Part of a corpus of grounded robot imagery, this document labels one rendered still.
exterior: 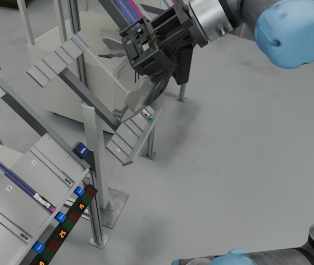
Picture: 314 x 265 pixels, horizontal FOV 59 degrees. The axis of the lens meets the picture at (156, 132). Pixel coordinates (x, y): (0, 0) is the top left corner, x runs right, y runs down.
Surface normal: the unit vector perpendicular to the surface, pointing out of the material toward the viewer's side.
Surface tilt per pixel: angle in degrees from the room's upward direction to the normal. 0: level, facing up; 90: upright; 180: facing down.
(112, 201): 0
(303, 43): 95
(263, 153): 0
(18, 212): 44
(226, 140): 0
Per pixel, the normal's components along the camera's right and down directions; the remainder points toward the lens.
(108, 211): 0.07, -0.71
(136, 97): 0.73, 0.50
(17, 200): 0.69, -0.29
